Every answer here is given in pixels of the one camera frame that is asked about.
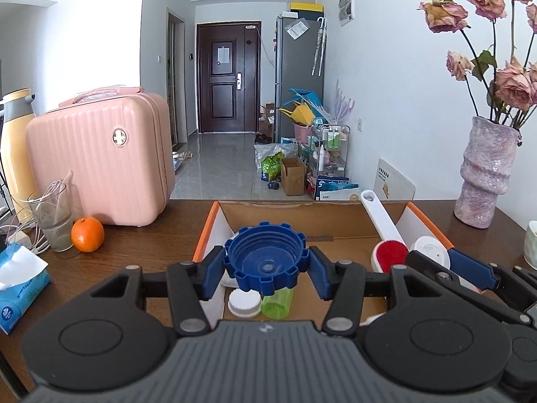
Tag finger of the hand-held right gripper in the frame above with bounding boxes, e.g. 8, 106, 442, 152
405, 251, 529, 325
447, 248, 510, 291

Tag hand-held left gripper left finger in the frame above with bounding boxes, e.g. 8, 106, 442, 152
88, 245, 229, 337

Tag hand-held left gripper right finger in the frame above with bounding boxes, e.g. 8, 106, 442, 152
308, 245, 424, 337

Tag white spray bottle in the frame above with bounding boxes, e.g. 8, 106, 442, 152
410, 236, 481, 294

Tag white ribbed bottle cap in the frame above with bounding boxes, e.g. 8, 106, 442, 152
228, 289, 263, 319

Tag green spray bottle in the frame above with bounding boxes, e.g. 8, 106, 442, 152
260, 287, 295, 320

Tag blue bottle cap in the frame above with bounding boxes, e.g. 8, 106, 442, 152
224, 221, 310, 296

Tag red cardboard box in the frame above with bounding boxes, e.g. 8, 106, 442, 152
192, 200, 456, 324

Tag white lint brush red pad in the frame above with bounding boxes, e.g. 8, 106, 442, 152
360, 190, 410, 274

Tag white cup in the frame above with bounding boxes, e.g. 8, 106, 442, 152
523, 222, 537, 270

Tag blue and white carton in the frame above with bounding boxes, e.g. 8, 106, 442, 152
314, 174, 360, 201

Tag pink ceramic vase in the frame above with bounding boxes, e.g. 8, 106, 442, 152
454, 116, 522, 229

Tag open brown cardboard box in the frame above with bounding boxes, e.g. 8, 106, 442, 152
280, 157, 308, 196

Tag white board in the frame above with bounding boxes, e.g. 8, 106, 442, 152
375, 158, 417, 201

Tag green plastic bag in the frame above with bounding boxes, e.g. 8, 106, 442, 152
260, 155, 284, 182

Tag orange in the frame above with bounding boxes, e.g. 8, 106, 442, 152
70, 216, 105, 253

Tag pink bucket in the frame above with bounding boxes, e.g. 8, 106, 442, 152
293, 123, 315, 143

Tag cardboard boxes by door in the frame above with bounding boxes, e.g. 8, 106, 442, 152
258, 103, 278, 137

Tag pink suitcase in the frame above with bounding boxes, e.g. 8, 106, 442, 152
25, 86, 177, 227

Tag blue and yellow plastic pile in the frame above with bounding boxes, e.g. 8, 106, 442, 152
279, 88, 326, 126

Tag glass cup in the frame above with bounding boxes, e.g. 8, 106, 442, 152
27, 171, 75, 253

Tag dried purple grass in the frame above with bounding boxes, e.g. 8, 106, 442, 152
331, 79, 355, 124

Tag dark brown door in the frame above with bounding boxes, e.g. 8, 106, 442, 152
196, 21, 261, 134

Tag dried pink roses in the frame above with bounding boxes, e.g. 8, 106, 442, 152
417, 0, 537, 131

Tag blue tissue pack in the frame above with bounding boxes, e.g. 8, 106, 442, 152
0, 242, 51, 335

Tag grey refrigerator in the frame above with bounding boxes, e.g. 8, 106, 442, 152
275, 13, 326, 143

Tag folded white umbrella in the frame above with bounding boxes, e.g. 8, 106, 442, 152
311, 17, 327, 77

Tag yellow thermos jug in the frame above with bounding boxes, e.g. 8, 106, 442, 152
0, 88, 40, 224

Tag wire storage rack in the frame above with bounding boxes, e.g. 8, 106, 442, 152
308, 124, 351, 177

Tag white cables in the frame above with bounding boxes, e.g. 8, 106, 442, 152
0, 214, 49, 257

